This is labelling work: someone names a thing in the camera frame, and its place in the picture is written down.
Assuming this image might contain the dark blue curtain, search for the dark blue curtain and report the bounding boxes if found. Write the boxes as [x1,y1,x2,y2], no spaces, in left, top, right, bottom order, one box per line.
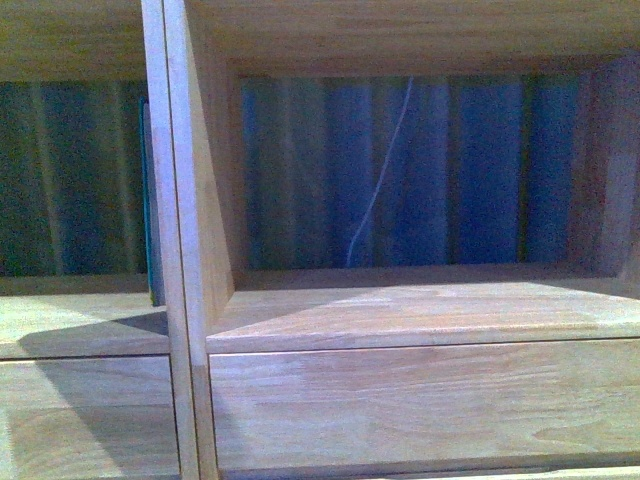
[1,76,579,277]

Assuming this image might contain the thin white cord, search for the thin white cord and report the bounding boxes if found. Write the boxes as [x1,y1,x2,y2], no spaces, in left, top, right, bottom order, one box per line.
[345,75,414,269]

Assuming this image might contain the wooden bookshelf unit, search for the wooden bookshelf unit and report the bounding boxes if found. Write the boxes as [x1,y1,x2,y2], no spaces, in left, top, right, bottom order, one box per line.
[1,1,639,479]

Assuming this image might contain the green spined book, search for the green spined book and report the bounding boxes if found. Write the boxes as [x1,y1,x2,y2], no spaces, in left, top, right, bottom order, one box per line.
[139,97,166,307]

